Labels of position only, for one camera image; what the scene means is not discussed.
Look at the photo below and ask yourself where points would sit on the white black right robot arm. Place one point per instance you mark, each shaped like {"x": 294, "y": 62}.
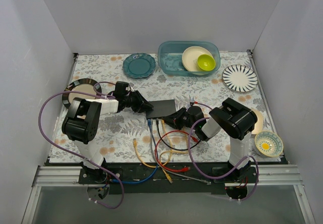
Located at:
{"x": 235, "y": 119}

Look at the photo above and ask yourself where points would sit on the white plate blue stripes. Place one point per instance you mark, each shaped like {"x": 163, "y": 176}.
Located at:
{"x": 240, "y": 78}

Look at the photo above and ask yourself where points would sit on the black network switch box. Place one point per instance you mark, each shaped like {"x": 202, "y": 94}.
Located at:
{"x": 161, "y": 109}

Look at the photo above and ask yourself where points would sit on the yellow flower patterned bowl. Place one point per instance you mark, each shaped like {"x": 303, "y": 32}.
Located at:
{"x": 269, "y": 144}

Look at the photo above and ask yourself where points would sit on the blue transparent plastic tub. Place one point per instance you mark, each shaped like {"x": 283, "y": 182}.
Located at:
{"x": 179, "y": 58}

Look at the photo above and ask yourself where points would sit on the cream square dish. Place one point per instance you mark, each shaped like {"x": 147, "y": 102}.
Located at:
{"x": 258, "y": 127}

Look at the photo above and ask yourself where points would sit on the cream plate in tub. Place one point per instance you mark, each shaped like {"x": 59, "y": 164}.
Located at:
{"x": 190, "y": 56}

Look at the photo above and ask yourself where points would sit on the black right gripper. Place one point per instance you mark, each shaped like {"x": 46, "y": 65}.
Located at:
{"x": 178, "y": 118}

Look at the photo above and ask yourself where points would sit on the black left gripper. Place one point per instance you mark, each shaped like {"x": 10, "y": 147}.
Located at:
{"x": 138, "y": 102}

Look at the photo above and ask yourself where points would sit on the lime green bowl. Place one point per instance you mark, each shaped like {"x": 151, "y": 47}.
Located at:
{"x": 206, "y": 62}

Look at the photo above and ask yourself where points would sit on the teal scalloped plate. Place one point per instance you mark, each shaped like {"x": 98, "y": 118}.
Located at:
{"x": 139, "y": 65}

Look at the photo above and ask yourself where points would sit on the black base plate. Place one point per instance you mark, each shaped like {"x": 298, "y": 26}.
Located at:
{"x": 192, "y": 182}

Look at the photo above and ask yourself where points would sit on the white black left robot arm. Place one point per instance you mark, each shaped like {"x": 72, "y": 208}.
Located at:
{"x": 82, "y": 120}

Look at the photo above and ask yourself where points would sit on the aluminium frame rail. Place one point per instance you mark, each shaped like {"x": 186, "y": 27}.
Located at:
{"x": 49, "y": 176}

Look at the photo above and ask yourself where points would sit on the floral patterned table mat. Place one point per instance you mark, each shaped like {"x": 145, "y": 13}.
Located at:
{"x": 125, "y": 136}

